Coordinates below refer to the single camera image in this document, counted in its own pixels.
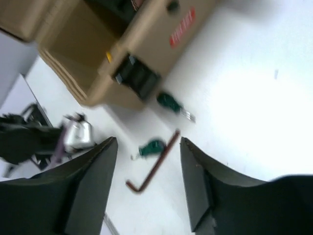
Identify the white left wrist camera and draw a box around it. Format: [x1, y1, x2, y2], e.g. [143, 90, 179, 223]
[64, 121, 95, 153]

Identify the green orange-capped stubby screwdriver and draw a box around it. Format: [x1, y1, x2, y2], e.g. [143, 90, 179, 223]
[156, 92, 196, 123]

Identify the long brown hex key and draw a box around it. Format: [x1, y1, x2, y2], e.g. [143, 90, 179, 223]
[126, 129, 180, 193]

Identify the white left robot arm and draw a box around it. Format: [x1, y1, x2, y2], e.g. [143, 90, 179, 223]
[0, 114, 63, 165]

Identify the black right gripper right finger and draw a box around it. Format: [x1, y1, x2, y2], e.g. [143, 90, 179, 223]
[180, 138, 313, 235]

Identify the black toolbox latch lower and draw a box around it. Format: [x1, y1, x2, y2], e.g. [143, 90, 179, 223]
[113, 54, 161, 101]

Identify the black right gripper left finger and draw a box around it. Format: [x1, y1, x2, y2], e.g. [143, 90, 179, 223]
[0, 137, 118, 235]

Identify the green stubby flathead screwdriver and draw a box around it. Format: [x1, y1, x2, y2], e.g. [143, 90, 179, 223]
[131, 139, 167, 161]

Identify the tan plastic toolbox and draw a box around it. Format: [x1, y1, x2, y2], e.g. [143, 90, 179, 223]
[0, 0, 217, 110]

